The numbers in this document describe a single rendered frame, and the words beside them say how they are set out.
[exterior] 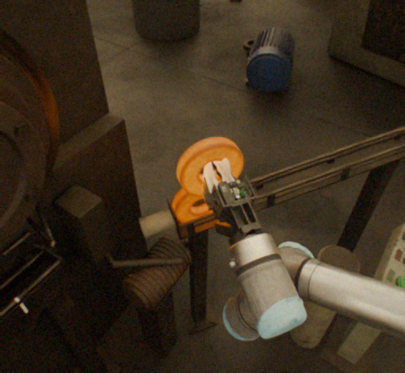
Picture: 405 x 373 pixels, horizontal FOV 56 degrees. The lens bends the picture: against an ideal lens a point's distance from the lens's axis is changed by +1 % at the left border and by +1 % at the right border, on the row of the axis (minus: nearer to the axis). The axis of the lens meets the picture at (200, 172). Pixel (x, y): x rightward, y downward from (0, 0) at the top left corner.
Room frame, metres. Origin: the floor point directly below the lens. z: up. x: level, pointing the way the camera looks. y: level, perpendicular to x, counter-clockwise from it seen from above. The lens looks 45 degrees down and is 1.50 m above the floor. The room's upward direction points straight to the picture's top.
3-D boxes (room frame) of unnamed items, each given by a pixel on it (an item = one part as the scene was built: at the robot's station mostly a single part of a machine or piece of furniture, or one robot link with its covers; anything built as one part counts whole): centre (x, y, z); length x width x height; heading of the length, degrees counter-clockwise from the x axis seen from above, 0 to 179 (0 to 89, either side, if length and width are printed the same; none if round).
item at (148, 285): (0.60, 0.13, 0.27); 0.22 x 0.13 x 0.53; 145
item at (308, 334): (0.61, -0.41, 0.26); 0.12 x 0.12 x 0.52
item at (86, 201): (0.61, 0.30, 0.68); 0.11 x 0.08 x 0.24; 55
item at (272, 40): (2.50, -0.51, 0.17); 0.57 x 0.31 x 0.34; 165
